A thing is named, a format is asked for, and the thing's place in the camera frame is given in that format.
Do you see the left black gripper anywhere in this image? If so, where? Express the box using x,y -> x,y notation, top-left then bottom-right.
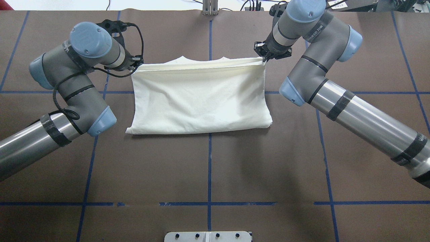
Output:
123,52 -> 144,71

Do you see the white long-sleeve t-shirt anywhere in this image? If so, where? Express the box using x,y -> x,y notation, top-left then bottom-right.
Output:
126,56 -> 273,135

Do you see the aluminium frame post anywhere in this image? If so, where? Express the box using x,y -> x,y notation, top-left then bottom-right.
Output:
201,0 -> 219,16

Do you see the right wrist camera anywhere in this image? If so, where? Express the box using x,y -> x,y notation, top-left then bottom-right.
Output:
269,2 -> 288,18

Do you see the black power adapter box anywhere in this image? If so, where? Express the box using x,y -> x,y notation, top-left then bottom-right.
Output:
326,0 -> 377,12

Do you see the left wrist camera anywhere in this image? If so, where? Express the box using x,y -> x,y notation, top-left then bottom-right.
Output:
97,19 -> 130,39

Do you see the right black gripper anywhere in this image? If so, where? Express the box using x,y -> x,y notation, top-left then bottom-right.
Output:
254,40 -> 292,62

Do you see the white mounting column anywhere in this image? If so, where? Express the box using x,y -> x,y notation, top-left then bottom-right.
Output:
164,231 -> 253,242

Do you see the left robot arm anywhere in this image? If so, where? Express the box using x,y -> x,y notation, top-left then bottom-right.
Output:
0,19 -> 143,181

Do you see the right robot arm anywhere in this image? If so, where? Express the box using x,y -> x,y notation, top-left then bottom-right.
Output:
254,0 -> 429,188

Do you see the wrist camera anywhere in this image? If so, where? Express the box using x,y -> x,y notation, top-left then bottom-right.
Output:
269,2 -> 288,18
97,19 -> 130,39

